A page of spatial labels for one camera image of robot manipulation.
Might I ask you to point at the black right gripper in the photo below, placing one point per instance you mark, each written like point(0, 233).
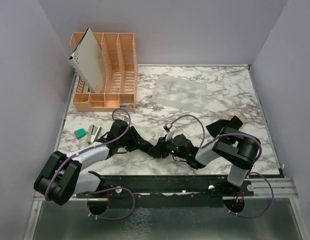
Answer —
point(169, 139)

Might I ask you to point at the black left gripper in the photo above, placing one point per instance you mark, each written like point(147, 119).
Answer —
point(131, 132)

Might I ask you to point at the black garment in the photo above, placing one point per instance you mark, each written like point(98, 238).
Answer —
point(234, 122)

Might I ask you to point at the black white boxer briefs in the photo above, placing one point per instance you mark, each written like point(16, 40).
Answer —
point(158, 151)

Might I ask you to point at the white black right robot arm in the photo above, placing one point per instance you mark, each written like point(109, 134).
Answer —
point(240, 149)

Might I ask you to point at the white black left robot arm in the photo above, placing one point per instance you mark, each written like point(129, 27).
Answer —
point(58, 179)

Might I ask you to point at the blue clips in organizer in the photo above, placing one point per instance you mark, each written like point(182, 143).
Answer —
point(126, 106)

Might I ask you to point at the grey green stapler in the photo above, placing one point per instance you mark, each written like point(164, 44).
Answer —
point(93, 133)

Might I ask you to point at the green eraser block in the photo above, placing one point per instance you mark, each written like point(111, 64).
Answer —
point(80, 133)

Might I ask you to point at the clear plastic box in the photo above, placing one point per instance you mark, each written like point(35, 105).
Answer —
point(180, 93)

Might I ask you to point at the orange plastic desk organizer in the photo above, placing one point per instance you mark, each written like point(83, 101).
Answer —
point(120, 60)

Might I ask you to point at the white booklet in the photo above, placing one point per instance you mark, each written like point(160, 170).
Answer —
point(87, 59)

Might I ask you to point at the aluminium frame rail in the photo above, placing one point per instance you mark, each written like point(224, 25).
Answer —
point(282, 188)

